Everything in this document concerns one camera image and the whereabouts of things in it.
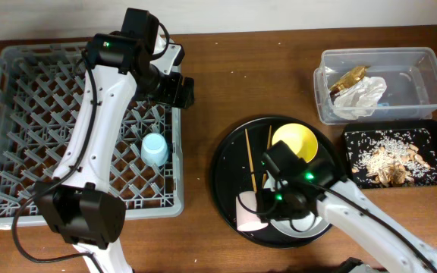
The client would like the white round plate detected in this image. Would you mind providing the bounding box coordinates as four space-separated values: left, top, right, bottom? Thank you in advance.
262 174 333 239

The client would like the pink plastic cup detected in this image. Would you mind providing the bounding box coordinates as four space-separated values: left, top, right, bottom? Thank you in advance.
236 191 269 232

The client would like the wooden chopstick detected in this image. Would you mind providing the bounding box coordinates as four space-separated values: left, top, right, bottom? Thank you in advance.
244 128 257 193
261 125 272 188

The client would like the yellow bowl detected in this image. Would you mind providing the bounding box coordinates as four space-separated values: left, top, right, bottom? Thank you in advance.
272 123 319 163

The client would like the blue plastic cup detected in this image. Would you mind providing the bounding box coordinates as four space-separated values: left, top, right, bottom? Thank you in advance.
141 133 168 167

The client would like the food scraps and rice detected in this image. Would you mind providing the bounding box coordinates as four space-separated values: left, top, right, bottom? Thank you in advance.
344 128 437 189

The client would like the white napkin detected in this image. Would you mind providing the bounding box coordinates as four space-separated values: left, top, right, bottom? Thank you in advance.
332 77 387 120

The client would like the gold foil wrapper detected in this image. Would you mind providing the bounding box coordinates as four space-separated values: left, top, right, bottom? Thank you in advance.
329 66 369 96

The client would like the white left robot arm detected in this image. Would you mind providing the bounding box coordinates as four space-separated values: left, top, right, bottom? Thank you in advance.
31 8 194 272

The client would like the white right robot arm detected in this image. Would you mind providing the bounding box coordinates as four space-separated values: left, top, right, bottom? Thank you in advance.
256 141 437 272

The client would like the grey plastic dishwasher rack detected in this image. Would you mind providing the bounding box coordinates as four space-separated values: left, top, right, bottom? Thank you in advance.
0 42 184 230

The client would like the round black serving tray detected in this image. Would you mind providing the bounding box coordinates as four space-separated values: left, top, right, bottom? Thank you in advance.
209 116 344 249

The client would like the black rectangular tray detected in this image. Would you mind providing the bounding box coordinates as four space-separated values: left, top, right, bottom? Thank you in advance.
342 120 437 177

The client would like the clear plastic storage bin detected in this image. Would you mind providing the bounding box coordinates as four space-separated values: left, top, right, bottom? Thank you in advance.
313 47 437 125

